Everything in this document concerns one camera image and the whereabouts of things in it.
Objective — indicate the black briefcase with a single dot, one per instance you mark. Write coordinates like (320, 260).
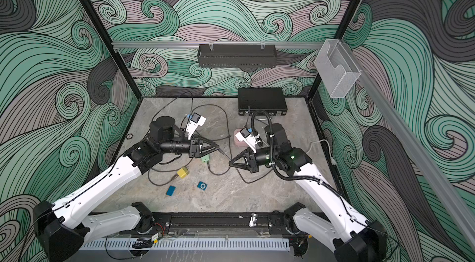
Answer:
(271, 100)

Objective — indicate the white slotted cable duct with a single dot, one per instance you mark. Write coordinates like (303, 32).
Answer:
(265, 244)

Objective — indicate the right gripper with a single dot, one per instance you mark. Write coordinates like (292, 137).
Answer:
(250, 159)

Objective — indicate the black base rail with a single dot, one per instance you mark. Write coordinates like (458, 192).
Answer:
(273, 223)

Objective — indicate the blue mp3 player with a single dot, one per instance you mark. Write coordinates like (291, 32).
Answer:
(202, 185)

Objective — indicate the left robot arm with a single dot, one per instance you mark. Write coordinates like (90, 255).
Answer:
(64, 226)

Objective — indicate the yellow charger cube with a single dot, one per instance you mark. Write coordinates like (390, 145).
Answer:
(182, 172)

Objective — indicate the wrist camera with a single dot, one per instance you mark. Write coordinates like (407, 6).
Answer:
(252, 141)
(195, 120)

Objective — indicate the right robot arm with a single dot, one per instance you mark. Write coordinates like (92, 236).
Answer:
(344, 230)

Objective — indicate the black wall shelf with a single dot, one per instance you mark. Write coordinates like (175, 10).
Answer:
(237, 55)

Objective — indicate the green charger cube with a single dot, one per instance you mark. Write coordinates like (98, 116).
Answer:
(205, 159)

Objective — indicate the pink power strip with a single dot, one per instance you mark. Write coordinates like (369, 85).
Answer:
(240, 136)

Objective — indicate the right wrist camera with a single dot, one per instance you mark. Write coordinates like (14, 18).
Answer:
(252, 141)

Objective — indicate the clear acrylic wall holder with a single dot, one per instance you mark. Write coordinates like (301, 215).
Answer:
(337, 67)

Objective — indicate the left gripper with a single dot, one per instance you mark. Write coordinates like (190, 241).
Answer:
(195, 152)

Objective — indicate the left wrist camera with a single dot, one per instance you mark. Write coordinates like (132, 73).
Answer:
(195, 120)

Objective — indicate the teal small block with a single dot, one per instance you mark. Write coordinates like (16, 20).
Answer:
(170, 190)

